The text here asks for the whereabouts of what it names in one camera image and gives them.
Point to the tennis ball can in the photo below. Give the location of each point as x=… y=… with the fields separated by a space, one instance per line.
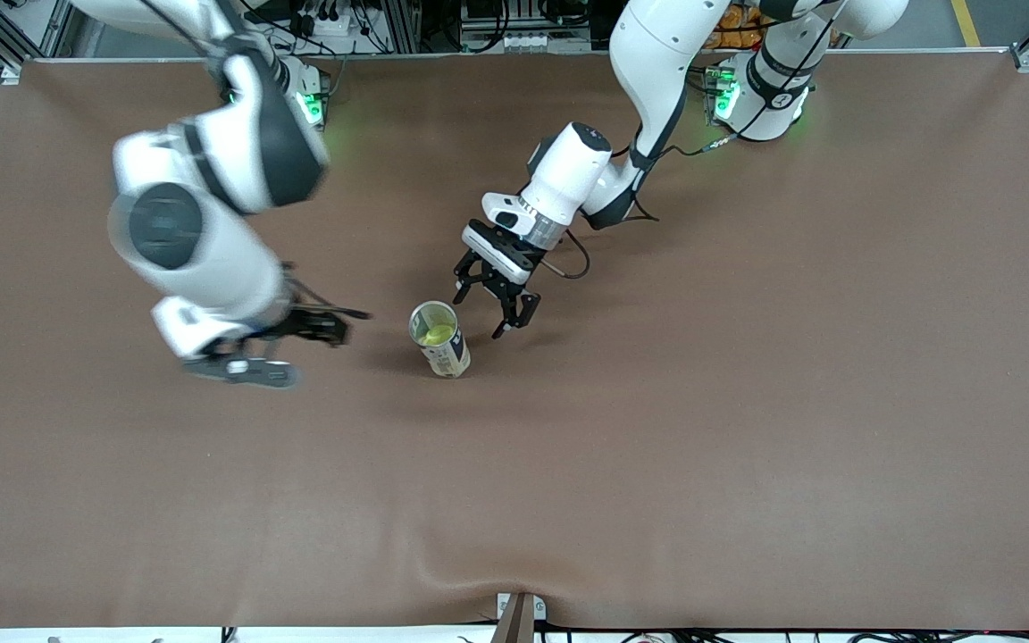
x=450 y=357

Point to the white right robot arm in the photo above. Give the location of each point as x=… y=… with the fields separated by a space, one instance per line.
x=220 y=259

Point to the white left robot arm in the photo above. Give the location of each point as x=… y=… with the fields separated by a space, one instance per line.
x=657 y=54

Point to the brown table mat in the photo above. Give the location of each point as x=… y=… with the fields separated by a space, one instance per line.
x=514 y=491

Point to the white terminal block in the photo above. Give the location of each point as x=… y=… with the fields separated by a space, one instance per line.
x=514 y=41

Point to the white power strip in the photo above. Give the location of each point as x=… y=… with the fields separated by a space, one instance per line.
x=336 y=22

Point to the orange snack bags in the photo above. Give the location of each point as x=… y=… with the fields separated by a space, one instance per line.
x=738 y=36

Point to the grey table edge bracket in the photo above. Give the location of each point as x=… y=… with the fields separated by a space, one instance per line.
x=539 y=607

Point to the brown camera post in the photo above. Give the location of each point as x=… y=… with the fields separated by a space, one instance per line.
x=514 y=625

